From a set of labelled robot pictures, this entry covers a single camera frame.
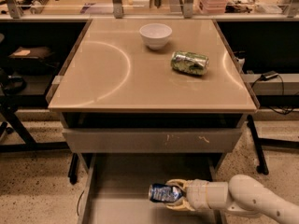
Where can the black frame leg left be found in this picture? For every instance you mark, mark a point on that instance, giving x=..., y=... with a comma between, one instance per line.
x=29, y=142

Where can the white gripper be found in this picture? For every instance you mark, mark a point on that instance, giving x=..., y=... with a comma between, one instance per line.
x=196, y=194

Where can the grey drawer cabinet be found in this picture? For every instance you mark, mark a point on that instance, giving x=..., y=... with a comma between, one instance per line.
x=115, y=82

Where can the black power adapter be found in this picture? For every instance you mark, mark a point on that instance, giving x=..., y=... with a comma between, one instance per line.
x=269, y=75

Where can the blue pepsi can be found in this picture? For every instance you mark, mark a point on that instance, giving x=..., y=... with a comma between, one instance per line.
x=162, y=193

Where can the black table leg right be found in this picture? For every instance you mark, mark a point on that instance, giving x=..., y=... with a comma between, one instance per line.
x=262, y=166

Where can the closed top drawer front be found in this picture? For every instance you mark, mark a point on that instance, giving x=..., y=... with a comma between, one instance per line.
x=139, y=140

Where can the green soda can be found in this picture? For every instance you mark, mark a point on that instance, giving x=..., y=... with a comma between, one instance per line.
x=189, y=63

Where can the open middle drawer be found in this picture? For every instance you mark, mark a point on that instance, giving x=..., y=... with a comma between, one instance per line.
x=117, y=189

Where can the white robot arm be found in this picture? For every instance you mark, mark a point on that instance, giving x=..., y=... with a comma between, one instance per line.
x=242, y=195

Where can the white ceramic bowl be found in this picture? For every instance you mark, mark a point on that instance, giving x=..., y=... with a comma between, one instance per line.
x=155, y=35

